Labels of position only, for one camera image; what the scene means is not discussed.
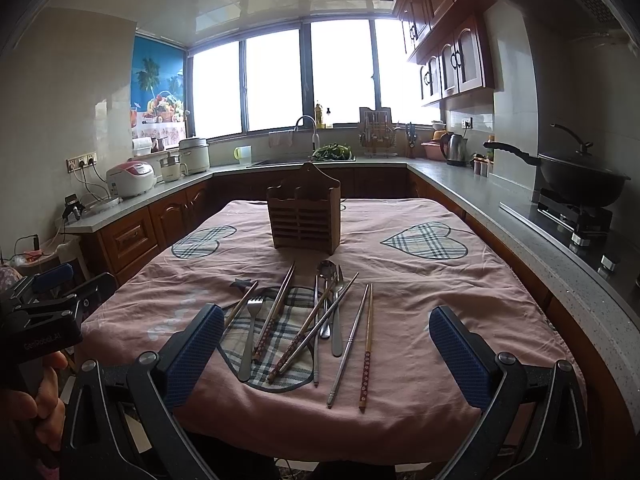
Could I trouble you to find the steel fork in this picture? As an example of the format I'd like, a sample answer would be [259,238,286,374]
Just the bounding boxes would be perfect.
[238,296,265,382]
[331,266,345,358]

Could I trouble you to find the dark wooden chopstick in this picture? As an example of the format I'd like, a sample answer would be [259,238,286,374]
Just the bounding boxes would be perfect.
[253,263,296,363]
[224,281,259,330]

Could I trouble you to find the steel chopstick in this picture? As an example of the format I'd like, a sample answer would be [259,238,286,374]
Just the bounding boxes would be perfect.
[278,273,359,376]
[326,284,371,408]

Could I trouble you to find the brown patterned chopstick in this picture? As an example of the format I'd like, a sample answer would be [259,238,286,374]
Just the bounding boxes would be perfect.
[267,292,328,384]

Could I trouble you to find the left hand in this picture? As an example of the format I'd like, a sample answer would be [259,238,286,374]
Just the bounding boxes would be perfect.
[0,350,68,453]

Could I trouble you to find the white red rice cooker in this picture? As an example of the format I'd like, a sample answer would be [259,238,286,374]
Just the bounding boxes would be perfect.
[106,160,155,198]

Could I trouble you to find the small white kettle pot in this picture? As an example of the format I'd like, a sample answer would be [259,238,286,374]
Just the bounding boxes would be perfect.
[160,154,189,183]

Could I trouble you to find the pink tablecloth with plaid hearts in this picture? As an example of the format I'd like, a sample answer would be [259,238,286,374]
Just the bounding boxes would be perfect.
[79,197,586,463]

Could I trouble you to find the gas stove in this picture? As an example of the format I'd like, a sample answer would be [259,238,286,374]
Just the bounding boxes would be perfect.
[499,188,639,287]

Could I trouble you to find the white electric cooker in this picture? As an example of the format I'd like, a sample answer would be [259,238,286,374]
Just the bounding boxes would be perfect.
[179,136,209,176]

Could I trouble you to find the tropical fruit poster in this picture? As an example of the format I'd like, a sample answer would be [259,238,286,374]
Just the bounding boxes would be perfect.
[130,36,186,151]

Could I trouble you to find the black wok with lid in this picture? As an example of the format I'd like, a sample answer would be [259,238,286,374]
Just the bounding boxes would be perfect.
[484,122,630,208]

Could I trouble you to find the steel spoon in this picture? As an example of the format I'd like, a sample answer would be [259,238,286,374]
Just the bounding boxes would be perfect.
[318,260,336,339]

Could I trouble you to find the spice jar set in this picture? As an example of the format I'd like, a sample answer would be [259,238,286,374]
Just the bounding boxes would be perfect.
[472,156,494,178]

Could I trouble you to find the wooden utensil holder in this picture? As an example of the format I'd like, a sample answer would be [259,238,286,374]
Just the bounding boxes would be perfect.
[266,162,342,255]

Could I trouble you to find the steel electric kettle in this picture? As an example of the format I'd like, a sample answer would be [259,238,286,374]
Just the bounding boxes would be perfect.
[439,132,468,167]

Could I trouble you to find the pink plastic basin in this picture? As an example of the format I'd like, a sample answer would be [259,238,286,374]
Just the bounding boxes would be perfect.
[421,141,447,162]

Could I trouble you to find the knife block with knives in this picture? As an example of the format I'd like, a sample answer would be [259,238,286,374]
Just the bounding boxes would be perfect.
[405,122,418,158]

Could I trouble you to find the chrome sink faucet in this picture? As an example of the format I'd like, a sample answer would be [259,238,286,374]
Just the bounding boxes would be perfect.
[293,114,321,156]

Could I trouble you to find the dish drying rack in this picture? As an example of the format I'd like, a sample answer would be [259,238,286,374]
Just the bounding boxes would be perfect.
[358,107,397,157]

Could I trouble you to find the green vegetables in sink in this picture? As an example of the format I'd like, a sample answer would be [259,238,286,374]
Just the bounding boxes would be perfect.
[311,143,354,162]

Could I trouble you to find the yellow oil bottle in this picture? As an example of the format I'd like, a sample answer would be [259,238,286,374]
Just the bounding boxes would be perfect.
[314,103,324,129]

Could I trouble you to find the wall power outlet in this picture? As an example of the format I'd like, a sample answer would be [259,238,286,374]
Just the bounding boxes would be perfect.
[65,152,98,174]

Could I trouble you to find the green handled plastic jug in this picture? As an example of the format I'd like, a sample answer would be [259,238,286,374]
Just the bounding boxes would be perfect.
[233,145,252,165]

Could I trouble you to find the upper wooden wall cabinets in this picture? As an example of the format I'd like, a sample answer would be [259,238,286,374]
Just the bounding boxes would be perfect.
[394,0,495,105]

